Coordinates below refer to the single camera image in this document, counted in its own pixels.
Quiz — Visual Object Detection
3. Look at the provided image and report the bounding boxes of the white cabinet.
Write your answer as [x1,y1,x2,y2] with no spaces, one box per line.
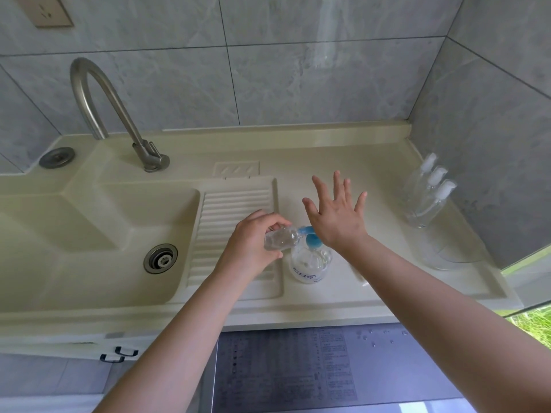
[0,330,207,362]

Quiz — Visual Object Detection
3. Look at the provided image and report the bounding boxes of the person's left forearm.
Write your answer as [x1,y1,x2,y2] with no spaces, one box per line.
[92,270,246,413]

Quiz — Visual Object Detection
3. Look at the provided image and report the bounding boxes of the glass window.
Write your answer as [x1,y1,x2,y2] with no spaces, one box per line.
[499,244,551,351]

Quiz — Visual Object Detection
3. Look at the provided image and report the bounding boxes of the grey washing machine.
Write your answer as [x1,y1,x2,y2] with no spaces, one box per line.
[202,323,474,413]

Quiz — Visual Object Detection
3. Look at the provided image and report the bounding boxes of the beige wall socket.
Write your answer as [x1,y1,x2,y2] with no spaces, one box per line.
[11,0,74,29]

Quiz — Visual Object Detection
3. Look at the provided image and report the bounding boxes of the person's left hand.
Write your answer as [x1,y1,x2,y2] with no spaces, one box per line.
[213,209,293,285]

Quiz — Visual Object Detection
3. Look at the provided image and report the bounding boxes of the person's right hand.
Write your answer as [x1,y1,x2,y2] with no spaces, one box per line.
[302,170,369,259]

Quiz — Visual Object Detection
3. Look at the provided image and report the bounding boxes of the round steel hole cover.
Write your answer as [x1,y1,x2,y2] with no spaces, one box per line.
[38,146,76,169]

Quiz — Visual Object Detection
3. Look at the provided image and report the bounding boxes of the steel sink drain strainer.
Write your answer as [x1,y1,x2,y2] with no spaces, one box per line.
[143,243,179,275]

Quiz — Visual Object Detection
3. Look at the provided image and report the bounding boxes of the cream sink with washboard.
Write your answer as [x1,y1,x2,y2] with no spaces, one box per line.
[0,120,524,360]

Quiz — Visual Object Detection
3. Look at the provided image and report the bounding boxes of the clear hand sanitizer pump bottle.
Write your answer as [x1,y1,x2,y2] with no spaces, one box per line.
[289,226,333,285]

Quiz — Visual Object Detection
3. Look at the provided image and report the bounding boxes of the curved steel faucet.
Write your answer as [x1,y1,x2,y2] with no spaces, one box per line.
[70,57,170,173]

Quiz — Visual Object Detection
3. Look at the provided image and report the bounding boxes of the person's right forearm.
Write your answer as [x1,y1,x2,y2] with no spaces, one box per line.
[344,236,551,413]

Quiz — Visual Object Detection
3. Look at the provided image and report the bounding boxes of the small clear bottle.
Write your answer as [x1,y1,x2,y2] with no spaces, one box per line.
[400,168,431,204]
[402,183,436,216]
[405,197,447,229]
[263,226,307,251]

